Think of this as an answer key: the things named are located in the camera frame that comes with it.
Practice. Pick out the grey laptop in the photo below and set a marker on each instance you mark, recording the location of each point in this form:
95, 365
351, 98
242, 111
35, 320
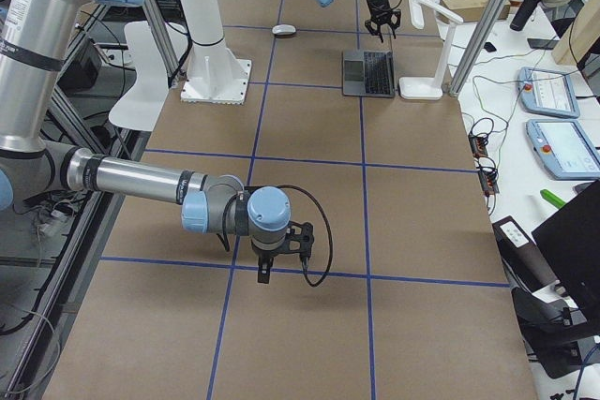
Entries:
368, 73

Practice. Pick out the aluminium frame post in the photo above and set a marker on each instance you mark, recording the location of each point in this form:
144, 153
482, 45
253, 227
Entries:
475, 45

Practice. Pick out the blue teach pendant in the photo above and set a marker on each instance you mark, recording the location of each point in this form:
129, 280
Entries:
547, 92
564, 149

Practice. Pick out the cardboard box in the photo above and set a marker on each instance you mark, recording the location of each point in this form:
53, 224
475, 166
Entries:
468, 10

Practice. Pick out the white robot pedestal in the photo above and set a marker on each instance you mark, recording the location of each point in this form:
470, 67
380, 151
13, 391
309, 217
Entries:
214, 74

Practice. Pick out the black water bottle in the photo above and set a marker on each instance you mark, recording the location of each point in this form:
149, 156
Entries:
523, 14

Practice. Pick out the white computer mouse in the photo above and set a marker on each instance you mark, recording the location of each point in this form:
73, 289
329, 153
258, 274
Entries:
283, 30

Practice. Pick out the upper blue teach pendant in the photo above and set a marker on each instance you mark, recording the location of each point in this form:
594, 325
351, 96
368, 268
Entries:
547, 92

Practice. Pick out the white chair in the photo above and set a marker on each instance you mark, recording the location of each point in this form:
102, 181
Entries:
141, 105

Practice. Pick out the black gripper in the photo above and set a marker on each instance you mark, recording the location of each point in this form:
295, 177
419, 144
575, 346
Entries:
265, 255
379, 8

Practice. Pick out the black monitor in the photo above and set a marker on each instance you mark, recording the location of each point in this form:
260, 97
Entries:
569, 242

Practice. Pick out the lower blue teach pendant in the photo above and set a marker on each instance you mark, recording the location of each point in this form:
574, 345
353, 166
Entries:
564, 149

